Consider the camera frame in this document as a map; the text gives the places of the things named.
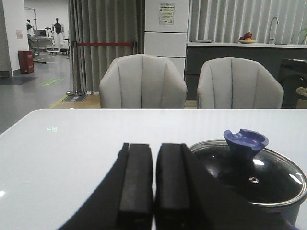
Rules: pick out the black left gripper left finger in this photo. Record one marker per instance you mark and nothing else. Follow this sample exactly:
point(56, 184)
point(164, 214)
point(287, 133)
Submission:
point(124, 198)

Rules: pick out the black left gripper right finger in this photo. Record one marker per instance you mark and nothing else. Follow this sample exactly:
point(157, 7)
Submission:
point(189, 198)

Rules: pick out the glass pot lid purple knob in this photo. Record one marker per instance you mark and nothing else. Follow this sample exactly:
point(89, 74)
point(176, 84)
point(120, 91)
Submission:
point(242, 162)

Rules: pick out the red belt stanchion barrier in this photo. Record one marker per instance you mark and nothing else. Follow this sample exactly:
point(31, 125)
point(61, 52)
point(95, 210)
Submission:
point(80, 92)

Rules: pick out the left grey upholstered chair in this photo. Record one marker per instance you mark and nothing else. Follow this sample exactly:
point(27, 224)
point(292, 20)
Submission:
point(142, 81)

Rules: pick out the grey upholstered chair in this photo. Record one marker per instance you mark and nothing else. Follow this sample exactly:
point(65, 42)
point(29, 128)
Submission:
point(142, 81)
point(237, 83)

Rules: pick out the right grey upholstered chair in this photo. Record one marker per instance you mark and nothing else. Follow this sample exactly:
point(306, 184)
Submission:
point(237, 83)

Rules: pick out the grey tray on counter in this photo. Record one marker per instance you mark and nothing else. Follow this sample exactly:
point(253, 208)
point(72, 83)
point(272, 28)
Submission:
point(204, 41)

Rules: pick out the dark side table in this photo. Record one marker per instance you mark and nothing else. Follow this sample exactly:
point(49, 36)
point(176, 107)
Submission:
point(292, 75)

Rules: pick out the dark kitchen counter cabinet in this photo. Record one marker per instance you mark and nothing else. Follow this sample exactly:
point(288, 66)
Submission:
point(270, 56)

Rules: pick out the fruit plate on counter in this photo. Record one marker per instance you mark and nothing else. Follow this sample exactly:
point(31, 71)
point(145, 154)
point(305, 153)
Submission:
point(247, 38)

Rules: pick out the red trash bin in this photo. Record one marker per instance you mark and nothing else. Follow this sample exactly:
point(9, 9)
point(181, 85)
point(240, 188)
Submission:
point(26, 61)

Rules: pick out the white refrigerator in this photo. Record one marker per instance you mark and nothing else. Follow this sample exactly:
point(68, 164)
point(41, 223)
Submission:
point(166, 30)

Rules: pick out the chrome kitchen faucet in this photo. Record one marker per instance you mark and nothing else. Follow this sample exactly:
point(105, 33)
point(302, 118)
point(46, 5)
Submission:
point(272, 30)

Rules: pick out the grey pleated curtain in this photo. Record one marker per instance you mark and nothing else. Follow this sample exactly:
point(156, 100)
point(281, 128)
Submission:
point(102, 21)

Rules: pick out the dark blue saucepan purple handle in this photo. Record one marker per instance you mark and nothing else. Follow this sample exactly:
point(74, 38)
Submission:
point(287, 213)

